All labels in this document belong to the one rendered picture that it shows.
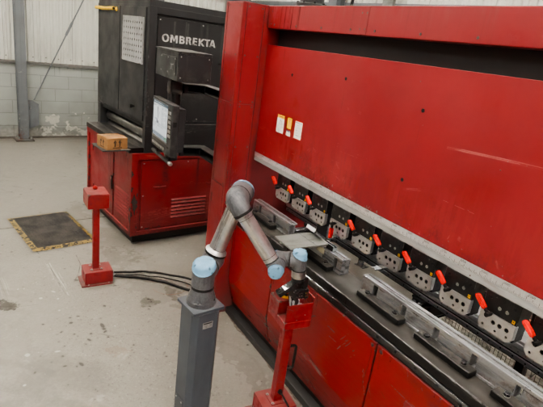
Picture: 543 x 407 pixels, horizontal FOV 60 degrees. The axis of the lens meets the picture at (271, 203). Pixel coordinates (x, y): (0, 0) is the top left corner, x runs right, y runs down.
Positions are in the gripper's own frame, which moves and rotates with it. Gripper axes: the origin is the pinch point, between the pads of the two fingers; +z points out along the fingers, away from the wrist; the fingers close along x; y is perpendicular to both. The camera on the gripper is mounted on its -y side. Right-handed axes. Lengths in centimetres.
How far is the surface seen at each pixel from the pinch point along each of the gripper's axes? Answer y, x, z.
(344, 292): 25.8, -9.1, -11.2
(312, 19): 36, 68, -146
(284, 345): -1.8, 2.3, 23.3
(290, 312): -3.4, -4.8, -2.6
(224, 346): -11, 74, 74
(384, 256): 38, -21, -37
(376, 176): 39, -5, -73
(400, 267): 40, -31, -35
